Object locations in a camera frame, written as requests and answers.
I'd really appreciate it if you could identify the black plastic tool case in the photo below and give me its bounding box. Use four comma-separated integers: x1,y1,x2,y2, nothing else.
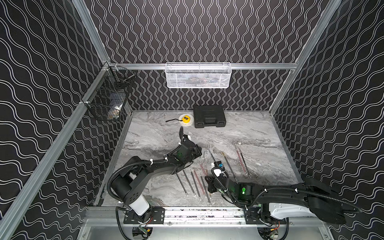
193,105,227,129

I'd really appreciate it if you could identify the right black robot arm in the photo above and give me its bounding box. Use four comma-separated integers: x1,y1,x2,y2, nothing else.
205,173,363,225

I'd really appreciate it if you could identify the black wire basket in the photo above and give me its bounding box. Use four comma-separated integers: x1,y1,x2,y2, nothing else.
81,62,138,122

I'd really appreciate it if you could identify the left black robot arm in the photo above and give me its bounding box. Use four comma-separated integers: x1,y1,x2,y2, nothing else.
107,127,202,217

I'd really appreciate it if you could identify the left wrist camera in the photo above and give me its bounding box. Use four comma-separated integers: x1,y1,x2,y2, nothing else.
182,135,192,142

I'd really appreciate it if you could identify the white wire mesh basket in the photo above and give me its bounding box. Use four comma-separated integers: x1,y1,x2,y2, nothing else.
165,62,232,89

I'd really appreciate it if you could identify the yellow white tape measure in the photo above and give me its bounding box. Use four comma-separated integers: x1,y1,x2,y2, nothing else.
166,114,194,127

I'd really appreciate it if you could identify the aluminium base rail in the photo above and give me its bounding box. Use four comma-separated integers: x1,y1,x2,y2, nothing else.
77,205,328,229

